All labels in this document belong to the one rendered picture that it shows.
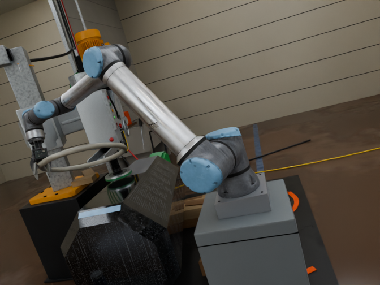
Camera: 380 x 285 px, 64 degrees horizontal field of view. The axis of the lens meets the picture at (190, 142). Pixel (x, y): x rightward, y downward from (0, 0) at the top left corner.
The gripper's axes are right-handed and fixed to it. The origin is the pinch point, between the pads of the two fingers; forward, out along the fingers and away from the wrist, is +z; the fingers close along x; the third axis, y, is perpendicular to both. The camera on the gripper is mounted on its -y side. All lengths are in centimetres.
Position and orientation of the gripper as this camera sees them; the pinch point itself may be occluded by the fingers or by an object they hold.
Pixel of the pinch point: (43, 176)
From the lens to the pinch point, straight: 182.2
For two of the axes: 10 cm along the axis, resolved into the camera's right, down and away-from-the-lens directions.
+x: 8.4, -1.5, 5.2
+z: 2.8, 9.4, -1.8
